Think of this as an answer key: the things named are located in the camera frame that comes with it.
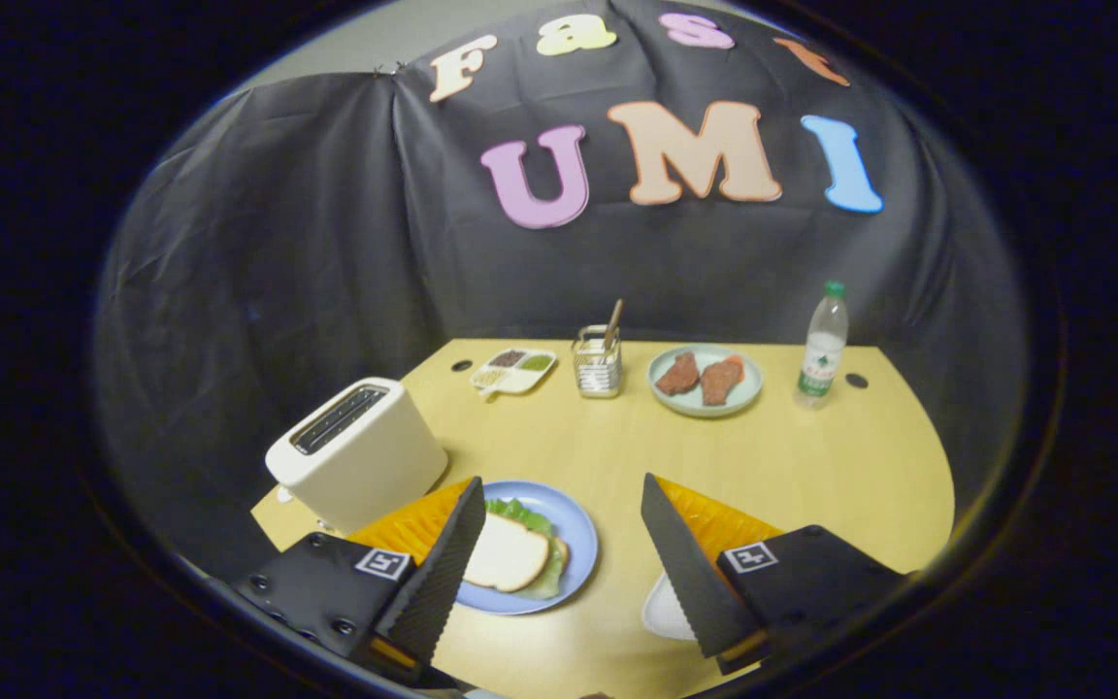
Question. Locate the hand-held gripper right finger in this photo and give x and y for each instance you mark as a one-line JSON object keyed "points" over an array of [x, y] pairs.
{"points": [[690, 573]]}

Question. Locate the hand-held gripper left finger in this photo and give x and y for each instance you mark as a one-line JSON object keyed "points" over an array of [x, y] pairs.
{"points": [[438, 578]]}

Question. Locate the plain bread slice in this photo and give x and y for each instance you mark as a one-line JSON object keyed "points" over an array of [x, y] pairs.
{"points": [[506, 553]]}

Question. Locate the green lettuce leaf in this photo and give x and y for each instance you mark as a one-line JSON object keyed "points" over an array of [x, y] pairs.
{"points": [[520, 510]]}

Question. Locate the white plate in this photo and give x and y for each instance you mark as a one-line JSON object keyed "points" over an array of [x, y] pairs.
{"points": [[666, 612]]}

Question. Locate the blue plate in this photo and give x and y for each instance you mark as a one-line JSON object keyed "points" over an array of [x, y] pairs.
{"points": [[574, 529]]}

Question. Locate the white toaster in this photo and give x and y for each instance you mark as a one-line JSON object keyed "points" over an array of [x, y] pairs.
{"points": [[365, 466]]}

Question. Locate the pale green plate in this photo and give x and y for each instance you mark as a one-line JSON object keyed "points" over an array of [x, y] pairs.
{"points": [[675, 403]]}

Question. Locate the brown meat patty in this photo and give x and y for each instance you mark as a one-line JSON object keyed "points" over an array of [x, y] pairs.
{"points": [[678, 374], [722, 381]]}

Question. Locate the white divided seasoning dish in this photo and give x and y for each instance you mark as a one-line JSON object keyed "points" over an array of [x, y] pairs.
{"points": [[520, 379]]}

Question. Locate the clear water bottle green label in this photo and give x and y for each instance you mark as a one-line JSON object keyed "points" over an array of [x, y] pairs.
{"points": [[821, 359]]}

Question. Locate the light wooden utensil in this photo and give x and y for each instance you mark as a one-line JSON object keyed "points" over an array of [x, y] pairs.
{"points": [[613, 325]]}

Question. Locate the black backdrop cloth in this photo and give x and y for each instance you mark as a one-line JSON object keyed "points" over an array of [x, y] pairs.
{"points": [[326, 243]]}

